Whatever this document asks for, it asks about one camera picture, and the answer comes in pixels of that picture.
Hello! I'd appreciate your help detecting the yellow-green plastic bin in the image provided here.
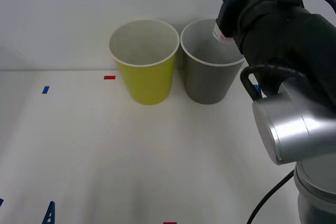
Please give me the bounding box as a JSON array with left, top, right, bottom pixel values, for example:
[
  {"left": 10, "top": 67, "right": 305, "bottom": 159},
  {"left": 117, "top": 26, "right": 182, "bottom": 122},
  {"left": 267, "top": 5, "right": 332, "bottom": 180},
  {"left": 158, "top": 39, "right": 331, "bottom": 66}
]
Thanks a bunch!
[{"left": 109, "top": 18, "right": 181, "bottom": 106}]

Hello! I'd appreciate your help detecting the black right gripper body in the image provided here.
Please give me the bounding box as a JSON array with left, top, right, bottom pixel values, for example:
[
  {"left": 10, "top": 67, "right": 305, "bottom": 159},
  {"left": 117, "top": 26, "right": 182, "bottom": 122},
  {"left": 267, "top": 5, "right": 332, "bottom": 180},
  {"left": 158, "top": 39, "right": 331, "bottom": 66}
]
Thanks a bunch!
[{"left": 215, "top": 0, "right": 271, "bottom": 41}]

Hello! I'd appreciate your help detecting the grey plastic bin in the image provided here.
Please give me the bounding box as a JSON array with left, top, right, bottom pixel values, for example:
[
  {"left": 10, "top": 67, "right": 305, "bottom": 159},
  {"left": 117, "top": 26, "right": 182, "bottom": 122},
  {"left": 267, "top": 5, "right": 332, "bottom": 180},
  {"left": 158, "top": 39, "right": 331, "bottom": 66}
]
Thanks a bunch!
[{"left": 180, "top": 18, "right": 246, "bottom": 105}]

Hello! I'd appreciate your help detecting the plastic bottle with white-red label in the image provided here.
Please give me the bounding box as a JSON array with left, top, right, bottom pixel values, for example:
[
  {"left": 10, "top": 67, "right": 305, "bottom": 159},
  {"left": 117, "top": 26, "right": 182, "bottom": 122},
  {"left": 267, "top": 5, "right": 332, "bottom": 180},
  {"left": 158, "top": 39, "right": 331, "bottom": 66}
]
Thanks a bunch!
[{"left": 211, "top": 20, "right": 234, "bottom": 42}]

